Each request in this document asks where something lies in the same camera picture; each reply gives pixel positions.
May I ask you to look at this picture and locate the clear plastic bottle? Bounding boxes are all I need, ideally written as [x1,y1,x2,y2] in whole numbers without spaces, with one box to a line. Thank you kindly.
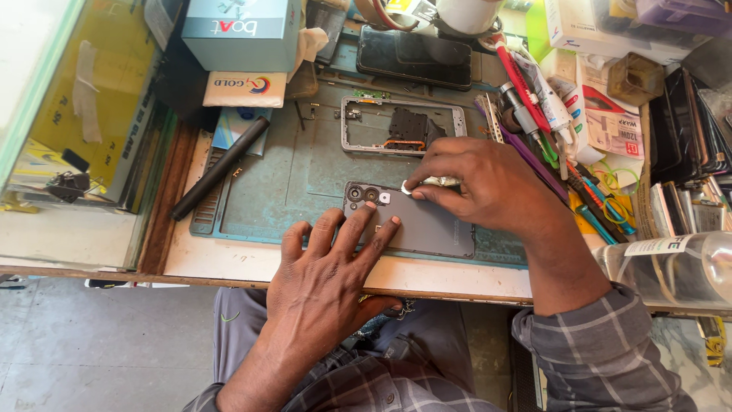
[594,231,732,314]

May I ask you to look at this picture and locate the purple pry tool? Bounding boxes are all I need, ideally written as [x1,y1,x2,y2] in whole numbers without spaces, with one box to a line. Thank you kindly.
[474,97,571,205]

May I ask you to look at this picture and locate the small white wipe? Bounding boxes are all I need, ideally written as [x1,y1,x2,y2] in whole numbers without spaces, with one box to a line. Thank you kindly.
[400,175,462,196]

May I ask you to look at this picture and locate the white labelled packet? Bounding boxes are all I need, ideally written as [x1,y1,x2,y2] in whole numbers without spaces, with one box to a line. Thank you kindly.
[202,71,288,109]

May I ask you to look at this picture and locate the white cup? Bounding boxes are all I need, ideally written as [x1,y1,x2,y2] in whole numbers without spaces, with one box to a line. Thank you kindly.
[433,0,505,37]

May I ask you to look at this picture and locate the teal cardboard box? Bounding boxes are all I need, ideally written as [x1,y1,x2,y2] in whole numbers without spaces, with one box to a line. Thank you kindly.
[181,0,303,73]

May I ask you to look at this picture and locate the dark phone part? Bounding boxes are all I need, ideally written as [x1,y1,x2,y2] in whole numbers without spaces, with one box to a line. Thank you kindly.
[305,0,348,66]

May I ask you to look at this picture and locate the person's left hand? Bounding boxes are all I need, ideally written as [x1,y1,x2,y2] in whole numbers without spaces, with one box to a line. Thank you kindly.
[266,201,405,351]

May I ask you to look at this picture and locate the grey metal screwdriver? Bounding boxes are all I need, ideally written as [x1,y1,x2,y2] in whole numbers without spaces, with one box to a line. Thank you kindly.
[500,81,545,145]

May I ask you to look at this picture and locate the white glue tube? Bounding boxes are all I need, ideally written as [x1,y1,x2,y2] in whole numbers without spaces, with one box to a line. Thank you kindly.
[510,50,575,145]

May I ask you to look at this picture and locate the black smartphone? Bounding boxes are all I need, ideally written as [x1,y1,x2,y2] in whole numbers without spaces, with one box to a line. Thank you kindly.
[356,25,474,92]

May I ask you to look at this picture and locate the white and red charger box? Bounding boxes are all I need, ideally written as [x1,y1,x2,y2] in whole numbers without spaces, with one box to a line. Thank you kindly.
[574,54,646,162]

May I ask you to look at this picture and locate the silver phone frame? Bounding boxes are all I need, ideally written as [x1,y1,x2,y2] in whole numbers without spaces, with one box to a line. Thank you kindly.
[341,95,468,157]

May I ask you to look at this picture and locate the red pen tool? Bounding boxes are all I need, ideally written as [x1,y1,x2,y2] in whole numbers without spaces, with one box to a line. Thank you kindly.
[493,34,553,136]

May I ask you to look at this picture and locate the metal tweezers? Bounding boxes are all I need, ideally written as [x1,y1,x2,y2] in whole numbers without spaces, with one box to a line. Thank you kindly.
[484,93,505,144]

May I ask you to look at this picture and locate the stack of black phone screens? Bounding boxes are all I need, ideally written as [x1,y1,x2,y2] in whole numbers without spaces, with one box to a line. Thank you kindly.
[649,68,732,185]

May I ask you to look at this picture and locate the black phone shield plate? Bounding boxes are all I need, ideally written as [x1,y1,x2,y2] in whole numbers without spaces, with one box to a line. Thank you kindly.
[383,107,448,153]

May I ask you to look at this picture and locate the blue handled screwdriver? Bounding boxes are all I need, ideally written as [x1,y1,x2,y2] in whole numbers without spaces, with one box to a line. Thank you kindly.
[574,203,620,246]
[582,176,637,236]

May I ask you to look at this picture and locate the light blue card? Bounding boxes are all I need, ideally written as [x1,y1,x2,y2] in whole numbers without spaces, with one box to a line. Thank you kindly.
[211,107,273,157]

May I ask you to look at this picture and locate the green rubber rings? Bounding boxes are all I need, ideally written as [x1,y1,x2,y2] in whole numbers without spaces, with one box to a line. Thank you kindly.
[594,160,641,225]

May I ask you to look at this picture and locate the black cylindrical tool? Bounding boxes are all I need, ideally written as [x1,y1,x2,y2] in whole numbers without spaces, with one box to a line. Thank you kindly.
[169,116,271,222]

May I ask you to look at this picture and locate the purple box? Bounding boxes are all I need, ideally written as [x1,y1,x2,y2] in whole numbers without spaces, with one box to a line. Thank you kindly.
[634,0,732,39]

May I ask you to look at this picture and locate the amber transparent container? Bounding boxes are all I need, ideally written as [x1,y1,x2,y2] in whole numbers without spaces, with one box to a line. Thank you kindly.
[607,52,666,107]

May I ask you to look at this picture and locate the person's right hand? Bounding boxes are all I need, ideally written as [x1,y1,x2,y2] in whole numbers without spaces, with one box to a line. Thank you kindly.
[403,137,574,242]

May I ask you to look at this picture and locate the tape roll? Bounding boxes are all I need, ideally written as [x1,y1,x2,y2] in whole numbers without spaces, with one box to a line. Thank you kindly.
[353,0,438,33]

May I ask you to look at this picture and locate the crumpled tissue paper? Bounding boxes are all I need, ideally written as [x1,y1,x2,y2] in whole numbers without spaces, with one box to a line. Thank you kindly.
[285,27,330,82]

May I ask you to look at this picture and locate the black binder clip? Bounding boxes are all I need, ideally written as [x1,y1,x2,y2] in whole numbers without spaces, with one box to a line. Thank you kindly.
[45,170,92,204]

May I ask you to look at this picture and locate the teal repair mat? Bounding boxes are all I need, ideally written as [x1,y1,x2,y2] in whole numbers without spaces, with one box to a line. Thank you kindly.
[189,34,528,269]

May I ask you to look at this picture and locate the glass display case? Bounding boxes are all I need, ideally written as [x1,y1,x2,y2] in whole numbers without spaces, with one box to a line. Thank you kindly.
[0,0,179,271]

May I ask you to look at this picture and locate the yellow and black packet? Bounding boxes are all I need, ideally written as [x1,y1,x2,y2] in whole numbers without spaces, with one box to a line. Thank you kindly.
[696,316,727,368]

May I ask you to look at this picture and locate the white cardboard box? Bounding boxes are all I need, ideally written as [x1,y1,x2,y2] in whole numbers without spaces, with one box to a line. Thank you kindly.
[542,0,711,65]

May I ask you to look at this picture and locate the grey phone back cover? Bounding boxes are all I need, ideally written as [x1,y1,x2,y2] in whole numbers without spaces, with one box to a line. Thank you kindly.
[342,181,477,260]

